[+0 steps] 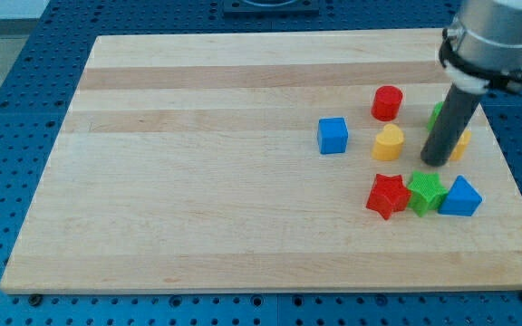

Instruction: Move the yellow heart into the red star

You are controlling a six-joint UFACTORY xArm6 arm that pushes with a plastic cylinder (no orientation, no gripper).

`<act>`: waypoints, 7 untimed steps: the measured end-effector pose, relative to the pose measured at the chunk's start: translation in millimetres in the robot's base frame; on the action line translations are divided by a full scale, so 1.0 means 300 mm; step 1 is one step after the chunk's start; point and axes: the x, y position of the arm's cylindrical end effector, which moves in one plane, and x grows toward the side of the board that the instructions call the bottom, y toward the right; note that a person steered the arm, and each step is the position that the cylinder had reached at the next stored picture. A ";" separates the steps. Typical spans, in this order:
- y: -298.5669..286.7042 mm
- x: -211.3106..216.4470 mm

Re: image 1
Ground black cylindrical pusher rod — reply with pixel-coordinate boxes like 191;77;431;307
420;84;482;167

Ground red star block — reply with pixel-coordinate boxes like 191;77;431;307
366;174;411;220

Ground yellow heart block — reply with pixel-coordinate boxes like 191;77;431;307
372;123;405;161

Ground blue cube block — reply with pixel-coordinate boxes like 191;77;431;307
316;117;349;155

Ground green star block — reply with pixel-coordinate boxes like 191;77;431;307
407;170;449;217

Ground green block behind rod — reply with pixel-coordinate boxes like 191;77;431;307
426;101;443;132

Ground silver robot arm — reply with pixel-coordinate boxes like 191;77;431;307
439;0;522;95

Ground black cable around arm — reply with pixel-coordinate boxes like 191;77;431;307
438;27;522;95

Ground yellow block behind rod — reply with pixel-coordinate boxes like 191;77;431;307
449;129;472;161

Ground red cylinder block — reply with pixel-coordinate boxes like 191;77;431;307
371;85;403;121

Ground blue triangle block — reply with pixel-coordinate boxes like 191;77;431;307
438;175;483;216

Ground wooden board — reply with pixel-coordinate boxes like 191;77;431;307
0;29;522;294

